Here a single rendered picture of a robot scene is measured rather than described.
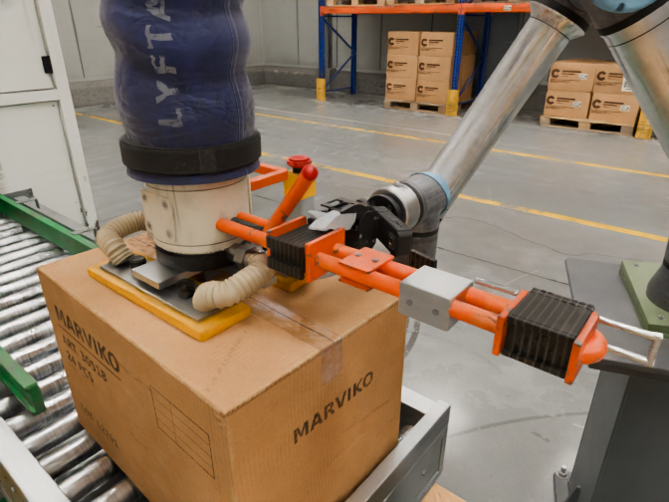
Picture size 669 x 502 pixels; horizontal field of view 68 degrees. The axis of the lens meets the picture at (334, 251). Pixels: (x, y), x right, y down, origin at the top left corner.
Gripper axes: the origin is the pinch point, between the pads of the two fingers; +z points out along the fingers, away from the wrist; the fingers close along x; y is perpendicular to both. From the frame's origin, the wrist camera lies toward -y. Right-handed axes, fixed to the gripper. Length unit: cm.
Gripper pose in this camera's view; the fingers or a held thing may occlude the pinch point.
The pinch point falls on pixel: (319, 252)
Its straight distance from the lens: 72.3
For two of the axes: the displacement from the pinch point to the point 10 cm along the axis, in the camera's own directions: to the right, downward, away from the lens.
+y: -7.7, -2.8, 5.7
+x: 0.2, -9.1, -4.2
